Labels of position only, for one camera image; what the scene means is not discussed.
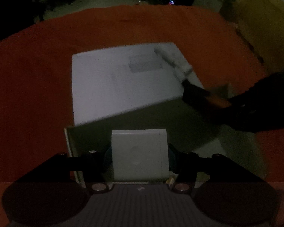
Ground white remote control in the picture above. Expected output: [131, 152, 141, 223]
[154, 48, 194, 82]

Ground white power adapter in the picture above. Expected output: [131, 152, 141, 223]
[111, 129, 169, 182]

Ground white box lid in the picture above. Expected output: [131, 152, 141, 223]
[72, 43, 203, 126]

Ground open white cardboard box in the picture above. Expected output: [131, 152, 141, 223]
[65, 98, 267, 183]

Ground wooden cabinet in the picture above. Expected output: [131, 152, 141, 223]
[236, 0, 284, 73]

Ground red blanket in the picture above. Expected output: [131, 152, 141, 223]
[0, 5, 284, 226]

